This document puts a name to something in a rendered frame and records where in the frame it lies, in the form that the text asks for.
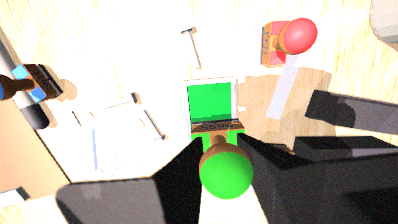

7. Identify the rubber stamp with blue ball handle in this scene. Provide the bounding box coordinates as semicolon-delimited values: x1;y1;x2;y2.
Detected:
0;63;64;103

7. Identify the green-handled pass stamp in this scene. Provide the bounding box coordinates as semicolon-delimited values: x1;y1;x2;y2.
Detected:
191;118;254;200

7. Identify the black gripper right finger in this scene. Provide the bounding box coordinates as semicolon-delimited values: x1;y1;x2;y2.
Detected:
236;132;398;224

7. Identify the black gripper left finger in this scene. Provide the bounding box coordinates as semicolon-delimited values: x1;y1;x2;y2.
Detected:
55;137;204;224

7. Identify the red-handled rubber stamp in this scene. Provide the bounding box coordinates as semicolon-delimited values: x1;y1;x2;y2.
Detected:
260;18;318;64

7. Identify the white mug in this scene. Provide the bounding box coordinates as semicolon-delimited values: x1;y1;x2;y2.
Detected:
370;0;398;44

